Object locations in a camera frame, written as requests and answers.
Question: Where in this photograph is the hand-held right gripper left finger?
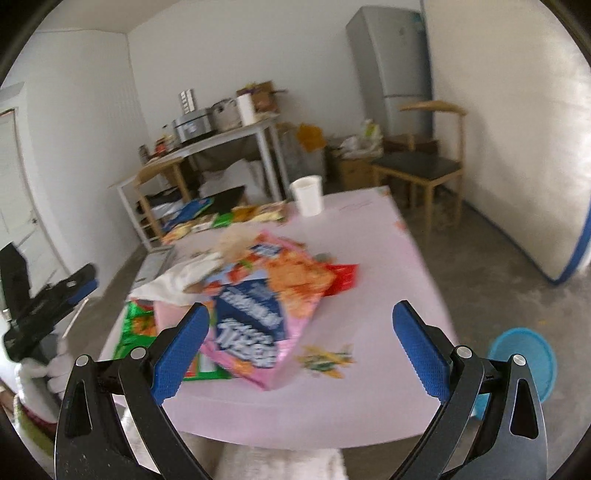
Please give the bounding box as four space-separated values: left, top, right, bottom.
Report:
54 302 227 480

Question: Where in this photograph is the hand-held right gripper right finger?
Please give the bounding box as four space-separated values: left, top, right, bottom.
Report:
388 300 550 480

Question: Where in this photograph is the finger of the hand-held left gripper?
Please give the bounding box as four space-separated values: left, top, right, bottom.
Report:
55 263 99 289
53 279 99 319

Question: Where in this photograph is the person's left hand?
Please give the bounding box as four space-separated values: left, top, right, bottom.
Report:
18 339 71 398

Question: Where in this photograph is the green snack bag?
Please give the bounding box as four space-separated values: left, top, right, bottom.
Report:
113 300 232 382

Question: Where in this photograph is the white plastic bag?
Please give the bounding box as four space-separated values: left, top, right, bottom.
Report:
342 119 384 160
130 251 228 306

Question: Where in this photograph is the white flat box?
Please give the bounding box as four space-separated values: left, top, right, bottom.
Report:
136 247 177 285

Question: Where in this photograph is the small yellow green wrapper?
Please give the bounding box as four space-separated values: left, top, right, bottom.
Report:
295 344 356 380

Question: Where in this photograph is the white door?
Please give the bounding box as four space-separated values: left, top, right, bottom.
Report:
0 83 66 296

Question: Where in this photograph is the small red packet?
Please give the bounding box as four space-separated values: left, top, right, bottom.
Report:
323 263 360 295

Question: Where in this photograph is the yellow snack packet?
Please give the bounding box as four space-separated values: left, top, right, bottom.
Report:
161 215 219 245
231 202 288 225

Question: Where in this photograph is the beige crumpled paper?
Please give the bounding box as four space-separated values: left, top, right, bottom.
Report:
216 227 256 260

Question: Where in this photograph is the blue snack packet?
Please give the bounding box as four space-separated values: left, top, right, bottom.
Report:
172 198 214 227

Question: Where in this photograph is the plain wooden chair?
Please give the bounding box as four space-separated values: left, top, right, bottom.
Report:
134 157 192 241

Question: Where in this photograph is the white fleece garment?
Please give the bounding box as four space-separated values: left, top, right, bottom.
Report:
216 442 345 480

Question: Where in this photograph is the white sack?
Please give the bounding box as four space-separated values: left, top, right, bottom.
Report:
198 159 265 204

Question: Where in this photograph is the silver rice cooker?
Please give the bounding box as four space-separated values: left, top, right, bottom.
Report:
172 108 216 145

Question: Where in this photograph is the wooden chair with black seat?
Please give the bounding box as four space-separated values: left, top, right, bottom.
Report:
370 100 468 237

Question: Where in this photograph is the brown cardboard box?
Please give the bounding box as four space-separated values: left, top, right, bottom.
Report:
332 148 385 191

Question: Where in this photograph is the white paper cup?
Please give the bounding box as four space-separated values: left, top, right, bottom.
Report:
289 175 323 217

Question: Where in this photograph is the shelf with boxes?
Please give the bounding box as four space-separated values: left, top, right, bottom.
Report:
108 115 286 251

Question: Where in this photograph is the white cooking pot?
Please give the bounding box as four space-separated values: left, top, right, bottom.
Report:
210 98 243 133

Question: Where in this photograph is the white mattress with blue edge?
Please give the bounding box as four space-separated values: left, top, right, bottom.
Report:
422 0 591 288

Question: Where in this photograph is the white paper roll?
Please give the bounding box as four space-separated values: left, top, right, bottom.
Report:
236 93 257 127

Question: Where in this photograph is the yellow bag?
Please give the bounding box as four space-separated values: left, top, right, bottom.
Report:
295 122 327 153

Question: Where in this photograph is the open cardboard box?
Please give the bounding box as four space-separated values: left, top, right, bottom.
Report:
238 80 288 114

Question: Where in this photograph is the grey refrigerator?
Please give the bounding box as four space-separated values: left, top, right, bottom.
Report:
346 6 435 139

